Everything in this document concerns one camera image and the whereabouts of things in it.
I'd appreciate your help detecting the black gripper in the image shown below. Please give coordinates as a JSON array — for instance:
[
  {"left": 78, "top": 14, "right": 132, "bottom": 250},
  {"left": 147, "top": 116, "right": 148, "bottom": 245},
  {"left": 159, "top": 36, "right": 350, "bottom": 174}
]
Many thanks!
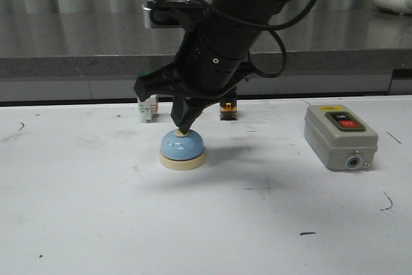
[{"left": 134, "top": 59, "right": 255, "bottom": 134}]

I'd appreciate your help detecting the blue cream desk bell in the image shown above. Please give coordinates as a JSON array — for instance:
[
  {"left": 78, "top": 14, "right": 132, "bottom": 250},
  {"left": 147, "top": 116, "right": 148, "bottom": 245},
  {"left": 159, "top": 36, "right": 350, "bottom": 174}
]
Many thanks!
[{"left": 160, "top": 129, "right": 206, "bottom": 171}]

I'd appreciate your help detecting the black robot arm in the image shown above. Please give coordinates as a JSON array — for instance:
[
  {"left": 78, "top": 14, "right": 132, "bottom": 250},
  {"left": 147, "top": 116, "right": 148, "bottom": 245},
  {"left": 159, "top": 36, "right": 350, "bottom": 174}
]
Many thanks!
[{"left": 134, "top": 0, "right": 316, "bottom": 133}]

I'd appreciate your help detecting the grey stone counter ledge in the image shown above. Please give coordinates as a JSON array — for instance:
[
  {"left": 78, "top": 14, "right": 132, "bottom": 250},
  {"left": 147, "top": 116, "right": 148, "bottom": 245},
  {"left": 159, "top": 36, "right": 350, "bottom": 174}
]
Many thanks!
[{"left": 1, "top": 10, "right": 411, "bottom": 102}]

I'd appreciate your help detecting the green white push button switch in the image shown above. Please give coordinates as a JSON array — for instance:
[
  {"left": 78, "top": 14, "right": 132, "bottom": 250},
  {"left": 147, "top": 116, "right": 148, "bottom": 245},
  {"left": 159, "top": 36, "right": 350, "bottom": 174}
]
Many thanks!
[{"left": 136, "top": 70, "right": 160, "bottom": 124}]

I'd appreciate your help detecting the black yellow selector switch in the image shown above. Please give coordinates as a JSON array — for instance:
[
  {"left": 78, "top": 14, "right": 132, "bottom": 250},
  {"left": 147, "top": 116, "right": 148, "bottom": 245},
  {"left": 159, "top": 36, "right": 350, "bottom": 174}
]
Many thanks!
[{"left": 220, "top": 94, "right": 238, "bottom": 120}]

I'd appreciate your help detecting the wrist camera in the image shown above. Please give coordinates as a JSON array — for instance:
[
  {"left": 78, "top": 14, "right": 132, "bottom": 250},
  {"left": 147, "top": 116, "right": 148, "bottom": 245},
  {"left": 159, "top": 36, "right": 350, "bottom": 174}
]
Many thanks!
[{"left": 142, "top": 1, "right": 207, "bottom": 32}]

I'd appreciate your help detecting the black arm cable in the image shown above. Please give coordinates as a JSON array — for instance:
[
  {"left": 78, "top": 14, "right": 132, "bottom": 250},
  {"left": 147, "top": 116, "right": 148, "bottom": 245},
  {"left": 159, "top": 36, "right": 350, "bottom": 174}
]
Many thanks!
[{"left": 149, "top": 0, "right": 331, "bottom": 79}]

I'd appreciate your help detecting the grey on off switch box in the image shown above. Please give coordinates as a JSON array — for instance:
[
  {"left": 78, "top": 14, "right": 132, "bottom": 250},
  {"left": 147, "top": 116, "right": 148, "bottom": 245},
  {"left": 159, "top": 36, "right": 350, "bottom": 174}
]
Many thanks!
[{"left": 304, "top": 105, "right": 379, "bottom": 171}]

